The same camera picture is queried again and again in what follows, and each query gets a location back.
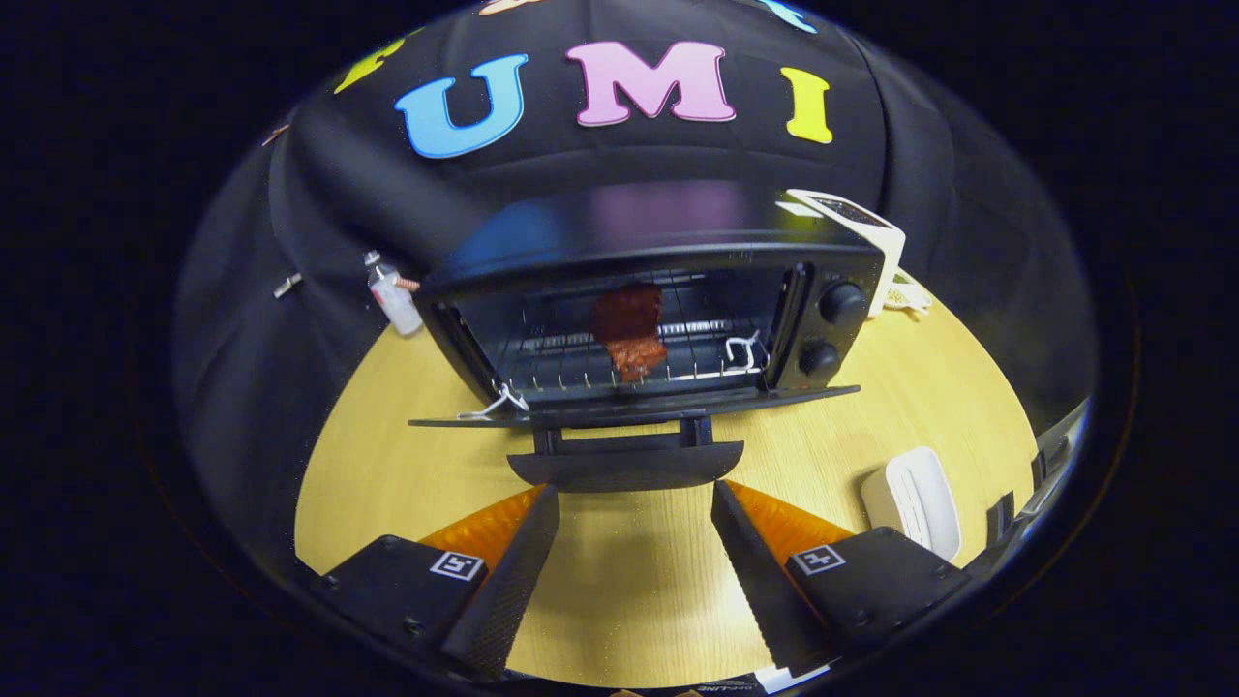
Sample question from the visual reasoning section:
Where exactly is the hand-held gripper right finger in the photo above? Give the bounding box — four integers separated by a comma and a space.
710, 479, 972, 679

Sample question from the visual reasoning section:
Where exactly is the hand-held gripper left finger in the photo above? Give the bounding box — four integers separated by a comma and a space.
310, 482, 562, 679

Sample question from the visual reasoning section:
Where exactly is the red meat slice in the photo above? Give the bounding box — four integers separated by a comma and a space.
590, 284, 669, 383

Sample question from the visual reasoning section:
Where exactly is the black toaster oven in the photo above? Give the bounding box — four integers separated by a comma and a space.
407, 179, 887, 495

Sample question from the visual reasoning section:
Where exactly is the white food tray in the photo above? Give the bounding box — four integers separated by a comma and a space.
860, 445, 964, 565

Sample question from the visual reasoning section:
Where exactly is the white pop-up toaster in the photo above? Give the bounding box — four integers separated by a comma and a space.
774, 187, 908, 318

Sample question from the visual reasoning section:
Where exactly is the clear plastic bottle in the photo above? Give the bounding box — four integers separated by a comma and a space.
363, 249, 425, 337

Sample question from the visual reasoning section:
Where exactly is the small white dish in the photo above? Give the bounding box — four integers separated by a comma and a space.
883, 271, 933, 313

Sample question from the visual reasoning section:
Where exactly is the oven wire rack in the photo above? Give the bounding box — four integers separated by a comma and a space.
499, 324, 771, 400

